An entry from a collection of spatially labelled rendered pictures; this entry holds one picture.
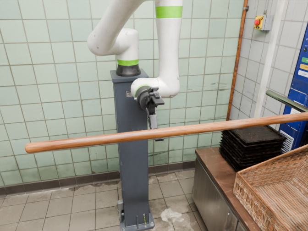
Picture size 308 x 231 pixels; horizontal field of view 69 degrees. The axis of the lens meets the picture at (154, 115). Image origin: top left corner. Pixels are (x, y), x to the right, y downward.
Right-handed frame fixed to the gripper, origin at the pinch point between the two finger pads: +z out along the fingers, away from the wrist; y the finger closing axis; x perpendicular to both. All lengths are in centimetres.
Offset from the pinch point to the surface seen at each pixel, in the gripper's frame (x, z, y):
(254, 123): -31.4, 7.4, 0.3
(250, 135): -69, -41, 37
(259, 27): -92, -84, -23
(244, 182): -49, -13, 47
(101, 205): 30, -84, 120
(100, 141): 19.6, 7.5, 0.9
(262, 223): -50, 4, 57
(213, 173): -46, -39, 62
